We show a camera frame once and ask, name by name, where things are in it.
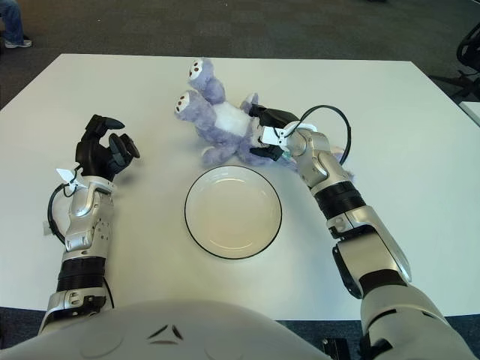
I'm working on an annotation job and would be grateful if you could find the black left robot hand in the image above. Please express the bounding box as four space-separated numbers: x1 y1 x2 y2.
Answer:
74 114 141 181

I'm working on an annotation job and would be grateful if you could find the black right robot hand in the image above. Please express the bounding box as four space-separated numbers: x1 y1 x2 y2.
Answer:
247 104 301 162

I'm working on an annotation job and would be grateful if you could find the purple plush bunny doll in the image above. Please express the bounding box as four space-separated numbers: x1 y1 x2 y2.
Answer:
172 57 356 181

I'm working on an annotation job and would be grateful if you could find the white plate with black rim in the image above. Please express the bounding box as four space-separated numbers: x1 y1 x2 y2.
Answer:
184 166 283 260

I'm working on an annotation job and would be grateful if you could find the white right wrist tag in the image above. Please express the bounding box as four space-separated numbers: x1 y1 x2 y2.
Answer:
260 122 320 147

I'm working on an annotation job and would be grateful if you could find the white wrist tag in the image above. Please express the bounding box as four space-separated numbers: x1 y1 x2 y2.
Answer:
55 167 86 188
260 122 320 147

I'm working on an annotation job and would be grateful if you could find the white left wrist tag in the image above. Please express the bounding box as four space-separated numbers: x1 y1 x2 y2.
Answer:
55 167 86 188

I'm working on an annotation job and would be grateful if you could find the person leg in jeans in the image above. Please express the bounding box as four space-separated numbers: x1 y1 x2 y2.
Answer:
0 0 24 43

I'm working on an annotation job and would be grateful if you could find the grey robot torso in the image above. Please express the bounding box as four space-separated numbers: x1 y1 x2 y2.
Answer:
0 299 333 360

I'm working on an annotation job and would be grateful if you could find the white neighbouring table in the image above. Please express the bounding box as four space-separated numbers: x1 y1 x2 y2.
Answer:
459 100 480 127

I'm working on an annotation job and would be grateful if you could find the black office chair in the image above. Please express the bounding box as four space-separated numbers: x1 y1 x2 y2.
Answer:
430 28 480 97

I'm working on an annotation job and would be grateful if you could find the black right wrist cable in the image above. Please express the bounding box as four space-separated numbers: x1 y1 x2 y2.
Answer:
288 104 353 166

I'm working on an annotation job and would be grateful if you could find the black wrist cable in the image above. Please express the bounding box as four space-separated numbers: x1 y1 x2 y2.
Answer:
46 185 76 245
288 104 353 166

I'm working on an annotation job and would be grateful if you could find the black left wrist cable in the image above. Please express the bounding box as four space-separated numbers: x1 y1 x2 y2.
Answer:
46 185 76 245

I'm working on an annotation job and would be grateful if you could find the black bracket below table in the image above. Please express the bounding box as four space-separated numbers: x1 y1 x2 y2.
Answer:
322 337 350 360

